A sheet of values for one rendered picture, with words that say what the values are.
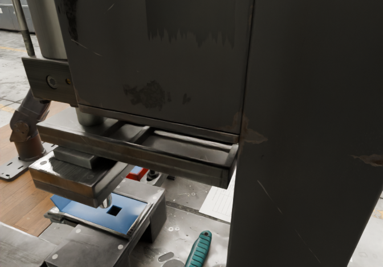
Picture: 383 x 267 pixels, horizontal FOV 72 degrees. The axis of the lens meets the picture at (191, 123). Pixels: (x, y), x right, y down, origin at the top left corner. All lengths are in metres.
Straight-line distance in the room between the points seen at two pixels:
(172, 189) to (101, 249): 0.25
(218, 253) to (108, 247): 0.20
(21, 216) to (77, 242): 0.24
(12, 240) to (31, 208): 0.10
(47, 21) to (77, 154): 0.16
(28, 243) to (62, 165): 0.26
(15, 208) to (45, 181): 0.35
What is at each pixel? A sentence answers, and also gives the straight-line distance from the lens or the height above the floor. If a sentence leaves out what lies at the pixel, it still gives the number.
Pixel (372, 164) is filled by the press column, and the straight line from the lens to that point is 0.23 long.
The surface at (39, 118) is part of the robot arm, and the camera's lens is 0.77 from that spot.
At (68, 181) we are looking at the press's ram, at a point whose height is 1.14.
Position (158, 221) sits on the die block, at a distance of 0.56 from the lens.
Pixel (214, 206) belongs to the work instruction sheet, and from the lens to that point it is 0.62.
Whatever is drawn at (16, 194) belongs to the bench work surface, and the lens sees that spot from 0.77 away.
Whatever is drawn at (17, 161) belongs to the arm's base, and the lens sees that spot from 0.87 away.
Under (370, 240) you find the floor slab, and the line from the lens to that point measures 1.99.
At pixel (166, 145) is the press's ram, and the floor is 1.17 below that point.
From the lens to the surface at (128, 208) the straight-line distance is 0.51.
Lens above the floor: 1.35
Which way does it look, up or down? 29 degrees down
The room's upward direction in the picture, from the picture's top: straight up
